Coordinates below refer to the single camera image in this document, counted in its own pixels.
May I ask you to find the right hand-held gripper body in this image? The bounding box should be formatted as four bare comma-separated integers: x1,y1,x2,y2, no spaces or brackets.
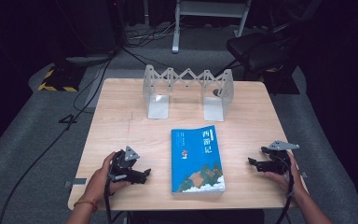
268,140,300,175

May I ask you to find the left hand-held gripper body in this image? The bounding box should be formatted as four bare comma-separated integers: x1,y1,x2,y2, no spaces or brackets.
107,145,141,185

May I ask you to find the blue book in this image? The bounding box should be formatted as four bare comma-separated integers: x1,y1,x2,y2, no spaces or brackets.
171,125,227,196

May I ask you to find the person's right hand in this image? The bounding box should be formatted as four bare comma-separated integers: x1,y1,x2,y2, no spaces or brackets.
263,151,309,203

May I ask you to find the person's left hand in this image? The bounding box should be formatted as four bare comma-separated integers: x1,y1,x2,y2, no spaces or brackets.
83,151,132,205

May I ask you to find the grey expandable metal bookend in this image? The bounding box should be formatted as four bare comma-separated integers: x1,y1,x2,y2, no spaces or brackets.
142,63,235,122

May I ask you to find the black chair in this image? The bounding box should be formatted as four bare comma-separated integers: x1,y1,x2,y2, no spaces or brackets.
226,18,304,94

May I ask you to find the black yellow striped base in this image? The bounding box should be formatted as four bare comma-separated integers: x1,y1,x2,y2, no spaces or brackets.
37,63,87,93

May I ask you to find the black equipment stand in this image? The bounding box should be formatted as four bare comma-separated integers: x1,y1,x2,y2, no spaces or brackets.
54,0,127,65

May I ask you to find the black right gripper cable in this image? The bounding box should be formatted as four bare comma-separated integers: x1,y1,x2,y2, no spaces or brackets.
274,153,296,224

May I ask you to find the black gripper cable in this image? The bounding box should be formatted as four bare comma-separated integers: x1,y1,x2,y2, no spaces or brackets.
103,176,129,224
274,153,296,224

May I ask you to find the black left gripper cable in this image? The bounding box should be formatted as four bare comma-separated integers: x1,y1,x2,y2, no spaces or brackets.
103,176,129,224

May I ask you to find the red orange bracelet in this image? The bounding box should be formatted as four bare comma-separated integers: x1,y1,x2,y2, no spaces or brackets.
73,199,99,213

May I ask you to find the long black floor cable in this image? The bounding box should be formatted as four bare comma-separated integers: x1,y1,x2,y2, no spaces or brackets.
0,55,116,224

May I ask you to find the bundle of floor cables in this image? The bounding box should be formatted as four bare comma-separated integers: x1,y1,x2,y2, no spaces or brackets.
124,21,181,49

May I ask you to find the white metal desk frame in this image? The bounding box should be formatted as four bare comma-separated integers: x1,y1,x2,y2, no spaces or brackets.
171,0,253,55

